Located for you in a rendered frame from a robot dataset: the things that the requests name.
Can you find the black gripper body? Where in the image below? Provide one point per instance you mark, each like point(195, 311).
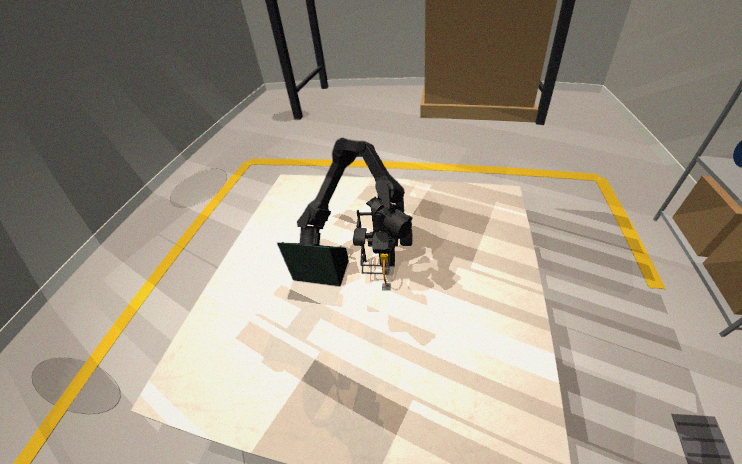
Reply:
point(360, 235)

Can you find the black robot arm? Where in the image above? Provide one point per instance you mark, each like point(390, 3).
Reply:
point(383, 212)

